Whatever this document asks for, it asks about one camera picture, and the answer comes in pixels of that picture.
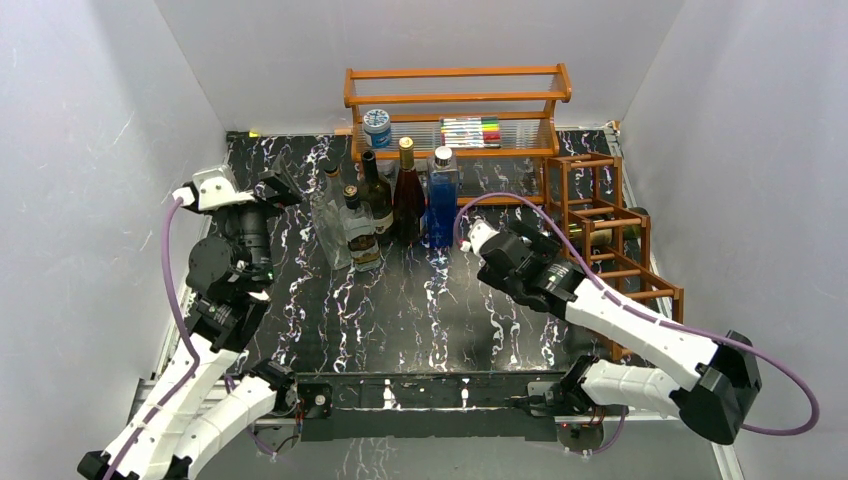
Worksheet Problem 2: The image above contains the clear glass bottle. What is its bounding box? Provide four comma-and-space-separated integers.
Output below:
323, 163, 346, 211

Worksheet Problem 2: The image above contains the dark bottle rack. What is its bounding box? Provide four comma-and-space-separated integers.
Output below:
340, 185, 381, 272

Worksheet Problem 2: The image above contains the dark green wine bottle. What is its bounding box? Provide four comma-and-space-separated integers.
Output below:
359, 150, 394, 244

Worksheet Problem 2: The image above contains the blue glass bottle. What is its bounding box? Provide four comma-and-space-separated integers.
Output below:
427, 146, 460, 248

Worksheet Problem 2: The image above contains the gold foil wine bottle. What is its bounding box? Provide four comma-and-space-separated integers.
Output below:
393, 136, 426, 244

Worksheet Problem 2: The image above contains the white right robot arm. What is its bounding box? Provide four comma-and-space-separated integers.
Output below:
467, 220, 761, 445

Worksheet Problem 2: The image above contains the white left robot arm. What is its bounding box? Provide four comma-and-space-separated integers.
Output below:
77, 159, 303, 479

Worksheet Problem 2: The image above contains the silver capped wine bottle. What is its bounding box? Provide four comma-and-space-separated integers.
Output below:
569, 207, 648, 246

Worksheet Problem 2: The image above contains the wooden wine rack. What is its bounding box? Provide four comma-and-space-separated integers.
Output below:
541, 153, 684, 323

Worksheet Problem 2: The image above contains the blue lidded jar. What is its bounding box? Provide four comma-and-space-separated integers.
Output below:
362, 108, 391, 149

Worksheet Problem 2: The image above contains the orange wooden shelf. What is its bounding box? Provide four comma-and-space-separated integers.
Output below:
343, 63, 573, 204

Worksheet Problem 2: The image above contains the marker pen set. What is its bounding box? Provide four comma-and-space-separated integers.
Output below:
440, 116, 502, 149

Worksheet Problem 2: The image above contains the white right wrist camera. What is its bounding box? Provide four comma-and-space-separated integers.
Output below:
460, 219, 499, 257

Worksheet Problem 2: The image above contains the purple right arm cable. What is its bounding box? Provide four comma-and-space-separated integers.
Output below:
452, 192, 821, 439

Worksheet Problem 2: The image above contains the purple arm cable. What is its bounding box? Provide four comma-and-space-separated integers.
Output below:
99, 195, 203, 480
452, 192, 821, 439

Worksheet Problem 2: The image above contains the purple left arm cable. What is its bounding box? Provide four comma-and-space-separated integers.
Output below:
99, 195, 203, 480

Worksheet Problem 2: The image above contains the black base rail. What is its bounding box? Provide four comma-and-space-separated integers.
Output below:
238, 374, 604, 444

